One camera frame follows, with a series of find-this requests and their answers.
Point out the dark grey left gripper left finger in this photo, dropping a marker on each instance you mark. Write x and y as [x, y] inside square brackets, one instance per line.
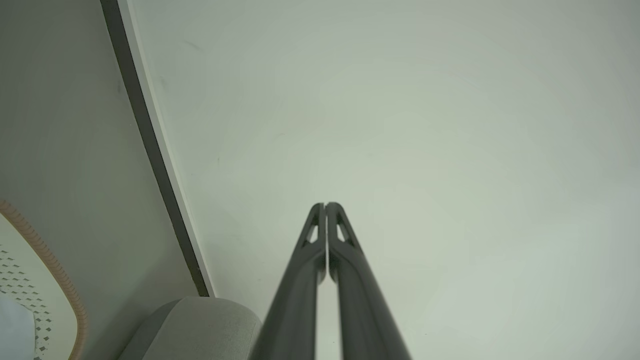
[300, 290]

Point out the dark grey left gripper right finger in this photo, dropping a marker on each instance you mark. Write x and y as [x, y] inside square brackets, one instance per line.
[357, 300]

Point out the white basket with brown rim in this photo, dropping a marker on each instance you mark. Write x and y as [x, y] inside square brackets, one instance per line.
[50, 300]

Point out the pale white clothing item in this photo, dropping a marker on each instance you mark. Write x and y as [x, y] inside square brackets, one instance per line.
[15, 330]

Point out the grey fabric sofa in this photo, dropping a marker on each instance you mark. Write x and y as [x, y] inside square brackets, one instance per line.
[200, 330]

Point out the white and black baseboard strip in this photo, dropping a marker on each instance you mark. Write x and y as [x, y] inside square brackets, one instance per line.
[150, 145]

